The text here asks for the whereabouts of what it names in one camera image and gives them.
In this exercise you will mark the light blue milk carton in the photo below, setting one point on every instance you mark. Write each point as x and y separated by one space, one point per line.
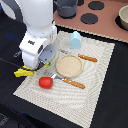
75 40

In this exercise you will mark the grey toy pot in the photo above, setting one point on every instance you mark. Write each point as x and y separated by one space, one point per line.
66 8

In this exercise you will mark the toy knife wooden handle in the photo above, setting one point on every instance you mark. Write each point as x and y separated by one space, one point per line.
80 56

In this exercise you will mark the toy fork wooden handle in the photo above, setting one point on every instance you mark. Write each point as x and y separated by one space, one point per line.
55 76

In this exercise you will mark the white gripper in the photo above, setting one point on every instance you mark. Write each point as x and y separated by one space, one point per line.
32 47

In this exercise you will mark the round wooden plate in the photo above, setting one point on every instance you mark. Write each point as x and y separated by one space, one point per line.
69 66

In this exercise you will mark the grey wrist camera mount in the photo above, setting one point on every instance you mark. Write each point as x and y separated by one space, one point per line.
46 55

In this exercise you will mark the grey toy saucepan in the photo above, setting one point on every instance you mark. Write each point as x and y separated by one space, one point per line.
17 54

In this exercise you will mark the red toy tomato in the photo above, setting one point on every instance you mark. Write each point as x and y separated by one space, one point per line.
45 82

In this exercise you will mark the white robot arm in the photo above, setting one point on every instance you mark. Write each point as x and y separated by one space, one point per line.
41 31

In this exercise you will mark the beige woven placemat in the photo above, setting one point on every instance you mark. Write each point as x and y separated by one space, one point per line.
70 102

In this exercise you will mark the pink toy stove top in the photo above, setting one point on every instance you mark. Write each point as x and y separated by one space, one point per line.
105 26

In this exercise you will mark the yellow toy cheese wedge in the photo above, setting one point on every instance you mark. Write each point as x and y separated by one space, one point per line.
23 71

